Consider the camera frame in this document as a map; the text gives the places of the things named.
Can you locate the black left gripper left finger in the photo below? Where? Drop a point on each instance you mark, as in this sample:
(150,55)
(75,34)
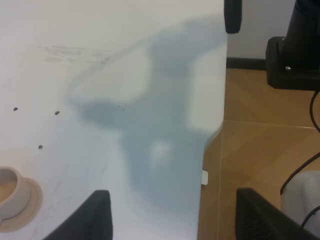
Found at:
(91,221)

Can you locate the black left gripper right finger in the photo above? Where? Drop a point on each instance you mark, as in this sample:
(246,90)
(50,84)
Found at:
(257,219)

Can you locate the grey fabric object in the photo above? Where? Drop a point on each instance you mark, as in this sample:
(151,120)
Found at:
(300,196)

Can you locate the beige near saucer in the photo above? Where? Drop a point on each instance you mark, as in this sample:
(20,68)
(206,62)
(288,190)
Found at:
(28,213)

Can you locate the beige near teacup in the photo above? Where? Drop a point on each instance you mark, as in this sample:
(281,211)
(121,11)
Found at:
(14,193)

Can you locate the white table edge bracket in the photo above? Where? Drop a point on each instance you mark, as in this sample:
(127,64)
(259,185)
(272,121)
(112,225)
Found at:
(204,177)

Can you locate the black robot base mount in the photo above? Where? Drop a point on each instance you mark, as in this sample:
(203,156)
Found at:
(293,61)

